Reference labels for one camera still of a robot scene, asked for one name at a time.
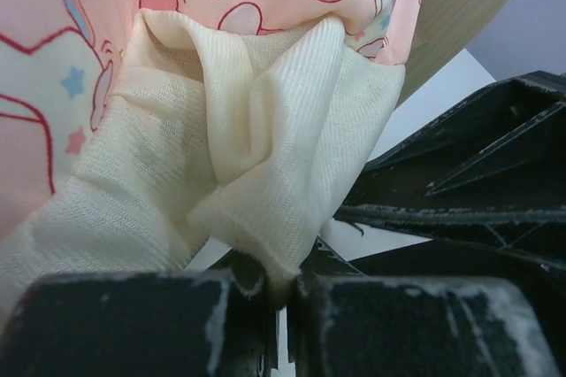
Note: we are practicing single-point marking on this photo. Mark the pink unicorn print mattress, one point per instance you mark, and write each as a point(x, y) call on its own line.
point(133, 131)

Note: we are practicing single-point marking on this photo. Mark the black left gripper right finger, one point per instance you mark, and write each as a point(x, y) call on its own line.
point(430, 309)

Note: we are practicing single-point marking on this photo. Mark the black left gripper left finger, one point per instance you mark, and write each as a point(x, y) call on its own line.
point(216, 322)

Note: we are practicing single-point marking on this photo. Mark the wooden striped pet bed frame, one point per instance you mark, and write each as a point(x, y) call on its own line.
point(455, 10)

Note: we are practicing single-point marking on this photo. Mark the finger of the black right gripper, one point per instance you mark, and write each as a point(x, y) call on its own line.
point(499, 152)
point(529, 254)

